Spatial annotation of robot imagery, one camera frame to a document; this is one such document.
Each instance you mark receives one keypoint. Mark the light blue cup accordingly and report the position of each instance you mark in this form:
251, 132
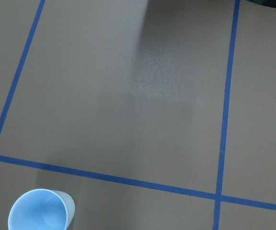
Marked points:
42, 209

